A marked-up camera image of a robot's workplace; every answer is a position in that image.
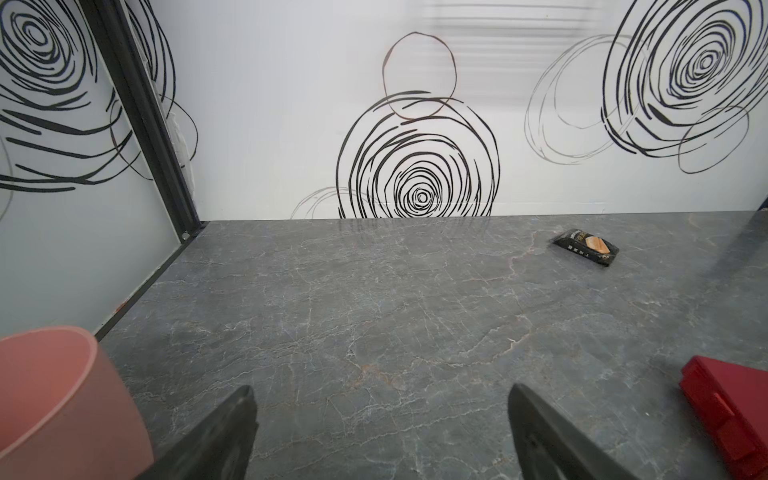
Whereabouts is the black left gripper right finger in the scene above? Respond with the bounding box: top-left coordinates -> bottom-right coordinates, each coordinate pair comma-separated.
508,383 -> 634,480

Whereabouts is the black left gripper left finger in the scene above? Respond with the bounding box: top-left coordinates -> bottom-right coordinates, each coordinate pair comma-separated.
137,385 -> 258,479

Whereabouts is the red jewelry box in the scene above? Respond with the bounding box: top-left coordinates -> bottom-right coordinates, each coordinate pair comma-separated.
679,356 -> 767,480

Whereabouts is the pink plastic cup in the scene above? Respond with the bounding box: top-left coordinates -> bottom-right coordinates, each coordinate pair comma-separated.
1,326 -> 154,479

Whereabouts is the small black snack packet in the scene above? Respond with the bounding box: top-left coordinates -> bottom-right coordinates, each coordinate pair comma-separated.
552,229 -> 620,267

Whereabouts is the black vertical frame post left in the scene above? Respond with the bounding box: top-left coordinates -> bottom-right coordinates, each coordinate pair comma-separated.
80,0 -> 204,244

